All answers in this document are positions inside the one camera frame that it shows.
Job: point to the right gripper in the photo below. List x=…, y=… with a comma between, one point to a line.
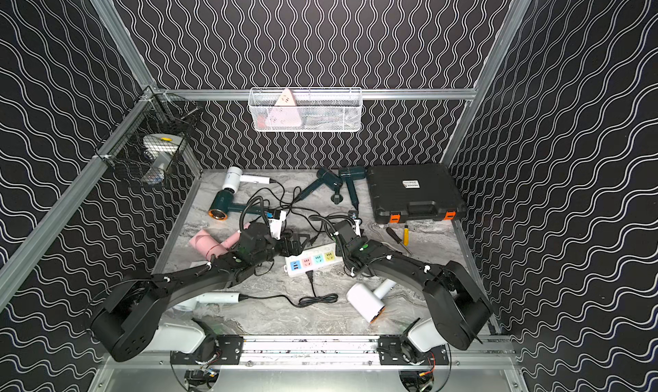
x=337, y=252

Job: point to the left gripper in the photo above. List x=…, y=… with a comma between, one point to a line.
x=280, y=243

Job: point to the white multicolour power strip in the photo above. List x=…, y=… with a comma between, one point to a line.
x=312, y=259

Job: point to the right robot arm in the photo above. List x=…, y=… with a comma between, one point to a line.
x=458, y=307

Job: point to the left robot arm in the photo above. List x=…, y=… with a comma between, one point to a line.
x=126, y=322

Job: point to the white hair dryer front right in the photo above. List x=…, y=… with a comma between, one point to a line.
x=368, y=302

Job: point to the black plastic tool case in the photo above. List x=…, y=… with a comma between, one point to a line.
x=406, y=193

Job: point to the dark green hair dryer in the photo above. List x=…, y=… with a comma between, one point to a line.
x=349, y=176
x=324, y=177

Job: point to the large green orange hair dryer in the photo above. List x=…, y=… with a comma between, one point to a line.
x=222, y=205

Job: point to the pink hair dryer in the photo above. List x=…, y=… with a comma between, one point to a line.
x=209, y=247

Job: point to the small white hair dryer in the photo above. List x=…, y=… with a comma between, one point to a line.
x=235, y=177

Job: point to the white hair dryer front left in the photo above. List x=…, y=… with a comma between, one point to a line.
x=209, y=298

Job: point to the pink triangle card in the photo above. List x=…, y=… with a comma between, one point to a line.
x=284, y=114

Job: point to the white bottle in mesh basket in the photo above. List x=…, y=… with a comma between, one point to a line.
x=157, y=172

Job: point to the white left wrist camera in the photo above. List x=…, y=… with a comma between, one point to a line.
x=276, y=223

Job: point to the black handle screwdriver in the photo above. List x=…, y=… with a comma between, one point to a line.
x=398, y=240

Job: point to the black cable large green dryer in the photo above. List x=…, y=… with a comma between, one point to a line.
x=255, y=206

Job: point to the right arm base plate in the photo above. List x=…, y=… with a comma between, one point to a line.
x=394, y=350

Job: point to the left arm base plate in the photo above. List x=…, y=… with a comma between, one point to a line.
x=214, y=350

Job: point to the clear wall basket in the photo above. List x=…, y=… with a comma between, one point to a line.
x=321, y=109

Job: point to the black wire mesh basket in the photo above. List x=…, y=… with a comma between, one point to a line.
x=166, y=124

